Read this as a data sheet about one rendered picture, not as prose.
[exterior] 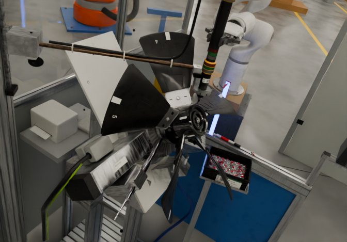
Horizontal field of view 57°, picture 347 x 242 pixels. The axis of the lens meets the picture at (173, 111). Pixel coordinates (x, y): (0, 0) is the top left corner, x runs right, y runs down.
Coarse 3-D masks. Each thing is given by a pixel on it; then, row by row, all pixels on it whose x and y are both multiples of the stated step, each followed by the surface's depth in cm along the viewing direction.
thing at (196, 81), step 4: (196, 64) 113; (196, 68) 111; (200, 68) 112; (192, 72) 115; (196, 72) 112; (200, 72) 112; (196, 76) 113; (200, 76) 113; (196, 80) 114; (196, 84) 115; (196, 88) 116; (208, 88) 119; (196, 92) 116; (200, 92) 115; (204, 92) 116; (208, 92) 116
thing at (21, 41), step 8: (8, 24) 101; (8, 32) 99; (16, 32) 100; (24, 32) 101; (32, 32) 102; (40, 32) 103; (8, 40) 99; (16, 40) 99; (24, 40) 99; (32, 40) 99; (40, 40) 104; (8, 48) 100; (16, 48) 100; (24, 48) 101; (32, 48) 101; (40, 48) 105; (32, 56) 102
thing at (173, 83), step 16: (160, 32) 120; (176, 32) 122; (144, 48) 117; (160, 48) 118; (176, 48) 120; (192, 48) 122; (160, 64) 117; (192, 64) 120; (160, 80) 117; (176, 80) 117
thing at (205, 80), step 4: (204, 76) 114; (208, 76) 113; (200, 80) 115; (204, 80) 114; (208, 80) 115; (200, 84) 116; (204, 84) 115; (208, 84) 116; (200, 88) 117; (204, 88) 116; (200, 96) 119
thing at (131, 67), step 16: (128, 80) 92; (144, 80) 95; (112, 96) 90; (128, 96) 93; (144, 96) 97; (160, 96) 101; (112, 112) 92; (128, 112) 96; (144, 112) 100; (160, 112) 105; (112, 128) 95; (128, 128) 100; (144, 128) 105
